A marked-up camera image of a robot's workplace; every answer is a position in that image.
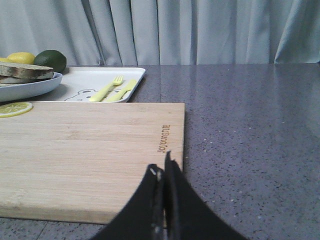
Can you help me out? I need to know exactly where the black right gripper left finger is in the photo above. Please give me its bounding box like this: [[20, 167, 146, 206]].
[[92, 164, 164, 240]]

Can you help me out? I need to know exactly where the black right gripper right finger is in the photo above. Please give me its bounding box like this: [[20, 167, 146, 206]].
[[164, 151, 245, 240]]

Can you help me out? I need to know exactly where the light blue round plate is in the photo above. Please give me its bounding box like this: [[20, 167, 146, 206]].
[[0, 72, 63, 102]]

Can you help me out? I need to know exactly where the bread slice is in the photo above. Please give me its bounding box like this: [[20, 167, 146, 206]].
[[0, 76, 48, 86], [0, 62, 54, 79]]

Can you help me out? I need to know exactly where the white bear tray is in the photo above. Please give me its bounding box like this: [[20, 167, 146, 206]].
[[34, 67, 146, 103]]

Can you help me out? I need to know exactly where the wooden cutting board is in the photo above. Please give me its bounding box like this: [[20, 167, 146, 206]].
[[0, 101, 185, 224]]

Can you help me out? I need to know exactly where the yellow plastic knife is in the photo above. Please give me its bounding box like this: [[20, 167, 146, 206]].
[[106, 79, 137, 103]]

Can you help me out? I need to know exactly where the yellow plastic fork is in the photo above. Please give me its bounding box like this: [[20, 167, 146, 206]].
[[89, 75, 123, 102]]

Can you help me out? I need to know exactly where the yellow lemon slice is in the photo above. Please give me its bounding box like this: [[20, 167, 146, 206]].
[[0, 102, 33, 118]]

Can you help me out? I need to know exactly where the green lime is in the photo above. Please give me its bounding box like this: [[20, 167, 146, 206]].
[[33, 49, 67, 73]]

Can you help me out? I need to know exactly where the grey curtain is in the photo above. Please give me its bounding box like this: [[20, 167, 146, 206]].
[[0, 0, 320, 66]]

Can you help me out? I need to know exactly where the rear yellow lemon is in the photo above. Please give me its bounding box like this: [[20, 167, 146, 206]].
[[7, 52, 35, 65]]

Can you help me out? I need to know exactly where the front yellow lemon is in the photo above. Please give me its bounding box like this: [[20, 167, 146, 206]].
[[0, 57, 13, 63]]

